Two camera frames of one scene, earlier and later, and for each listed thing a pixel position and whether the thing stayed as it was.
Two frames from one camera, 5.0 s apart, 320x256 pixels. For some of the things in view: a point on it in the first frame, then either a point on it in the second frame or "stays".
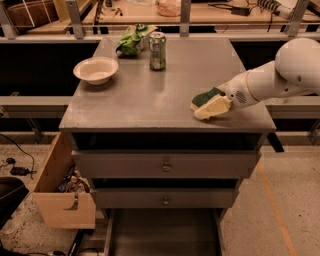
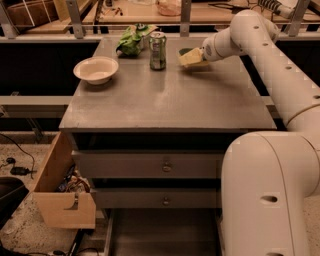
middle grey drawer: [161, 198] stays
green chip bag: [131, 41] stays
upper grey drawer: [166, 164] stays
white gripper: [237, 90] -> [208, 49]
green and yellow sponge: [205, 98] -> [185, 56]
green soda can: [157, 50] stays
